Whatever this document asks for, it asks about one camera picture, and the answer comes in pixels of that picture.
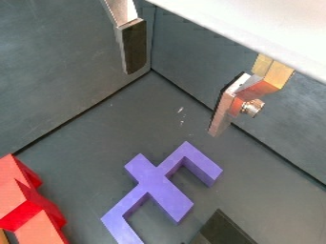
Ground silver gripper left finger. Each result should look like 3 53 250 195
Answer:
101 0 148 74

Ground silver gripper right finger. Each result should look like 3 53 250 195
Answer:
208 53 294 136

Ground purple cross-shaped block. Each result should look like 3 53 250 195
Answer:
101 141 224 244

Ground black angle fixture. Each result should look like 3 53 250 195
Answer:
189 209 258 244

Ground yellow slotted board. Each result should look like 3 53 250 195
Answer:
0 229 10 244

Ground red cross-shaped block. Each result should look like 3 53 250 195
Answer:
0 154 69 244

